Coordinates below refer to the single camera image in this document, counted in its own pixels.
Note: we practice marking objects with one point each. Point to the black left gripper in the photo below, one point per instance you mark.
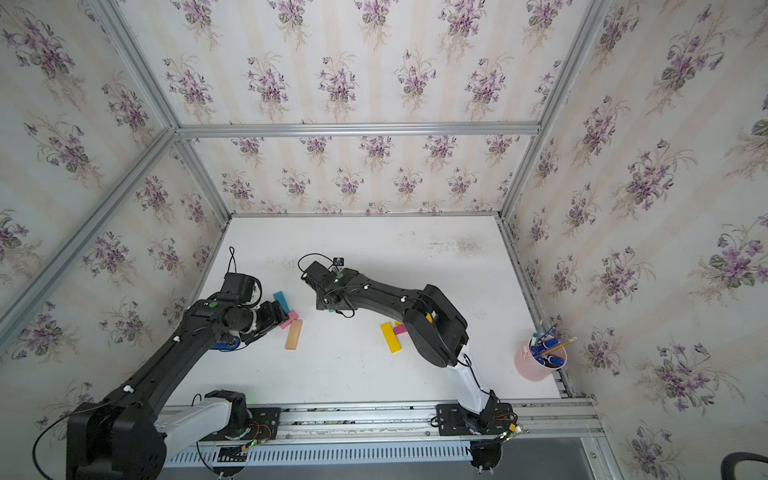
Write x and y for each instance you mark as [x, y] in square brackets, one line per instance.
[272, 317]

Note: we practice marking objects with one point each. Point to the aluminium mounting rail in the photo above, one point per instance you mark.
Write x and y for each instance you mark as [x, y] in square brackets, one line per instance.
[408, 421]

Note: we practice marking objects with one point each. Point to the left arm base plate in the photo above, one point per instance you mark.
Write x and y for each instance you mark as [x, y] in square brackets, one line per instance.
[261, 425]

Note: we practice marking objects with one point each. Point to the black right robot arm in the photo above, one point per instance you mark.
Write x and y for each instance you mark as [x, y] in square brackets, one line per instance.
[439, 333]

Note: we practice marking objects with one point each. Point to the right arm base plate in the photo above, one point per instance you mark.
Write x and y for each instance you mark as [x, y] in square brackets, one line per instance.
[495, 419]

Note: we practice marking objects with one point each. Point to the yellow long wooden block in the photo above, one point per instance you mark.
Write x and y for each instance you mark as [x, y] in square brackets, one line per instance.
[390, 337]

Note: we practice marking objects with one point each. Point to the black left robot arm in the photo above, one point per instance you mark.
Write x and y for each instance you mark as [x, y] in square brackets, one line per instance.
[122, 436]

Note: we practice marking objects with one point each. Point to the natural beige wooden block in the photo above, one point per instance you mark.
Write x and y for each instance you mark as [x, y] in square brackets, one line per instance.
[294, 332]

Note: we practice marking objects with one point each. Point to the light pink wooden block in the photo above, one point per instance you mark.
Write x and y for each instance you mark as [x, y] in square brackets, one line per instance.
[292, 316]

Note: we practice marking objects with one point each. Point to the pink pen cup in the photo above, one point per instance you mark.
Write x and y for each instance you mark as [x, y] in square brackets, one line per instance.
[537, 368]

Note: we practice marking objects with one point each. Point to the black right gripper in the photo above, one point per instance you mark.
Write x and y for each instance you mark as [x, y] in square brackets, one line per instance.
[320, 303]

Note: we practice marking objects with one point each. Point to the blue black small device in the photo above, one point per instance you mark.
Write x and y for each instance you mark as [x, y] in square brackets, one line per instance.
[227, 346]

